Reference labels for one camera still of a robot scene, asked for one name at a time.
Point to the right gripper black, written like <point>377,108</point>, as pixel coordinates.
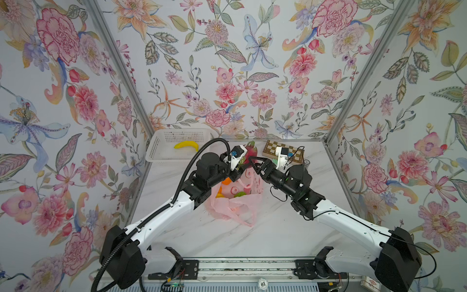
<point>267,169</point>

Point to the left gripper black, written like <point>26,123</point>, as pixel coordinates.
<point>236,173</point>

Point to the red dragon fruit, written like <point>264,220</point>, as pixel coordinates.
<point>251,150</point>

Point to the pink plastic bag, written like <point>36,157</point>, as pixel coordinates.
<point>243,210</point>

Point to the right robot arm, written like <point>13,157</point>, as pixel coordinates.
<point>389,256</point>

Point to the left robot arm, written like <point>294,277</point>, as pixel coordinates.
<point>127,253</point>

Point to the orange fruit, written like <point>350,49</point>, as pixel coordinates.
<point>227,181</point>

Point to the green fruit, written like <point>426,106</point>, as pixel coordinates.
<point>240,194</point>

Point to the wooden chessboard box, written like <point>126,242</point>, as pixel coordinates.
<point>295,154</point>

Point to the yellow banana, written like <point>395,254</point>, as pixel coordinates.
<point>185,144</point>

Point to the white plastic basket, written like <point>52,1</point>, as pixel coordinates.
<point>161,146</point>

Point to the small card box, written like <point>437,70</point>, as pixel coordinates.
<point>370,284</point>

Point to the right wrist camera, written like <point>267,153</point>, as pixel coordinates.
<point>283,156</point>

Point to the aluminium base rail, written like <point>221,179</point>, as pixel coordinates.
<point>273,269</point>

